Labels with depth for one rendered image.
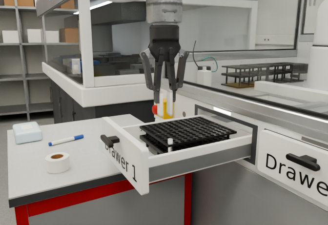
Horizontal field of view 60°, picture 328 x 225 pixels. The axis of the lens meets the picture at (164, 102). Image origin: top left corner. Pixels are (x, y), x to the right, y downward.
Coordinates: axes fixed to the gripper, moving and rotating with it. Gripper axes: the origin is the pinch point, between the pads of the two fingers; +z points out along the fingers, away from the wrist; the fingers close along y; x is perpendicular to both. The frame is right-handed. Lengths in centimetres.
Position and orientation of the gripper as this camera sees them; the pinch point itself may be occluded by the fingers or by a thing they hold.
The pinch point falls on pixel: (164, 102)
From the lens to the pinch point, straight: 76.1
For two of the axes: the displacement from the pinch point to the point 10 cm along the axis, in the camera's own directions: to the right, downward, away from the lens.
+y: 9.5, -0.8, 3.0
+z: 0.1, 9.7, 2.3
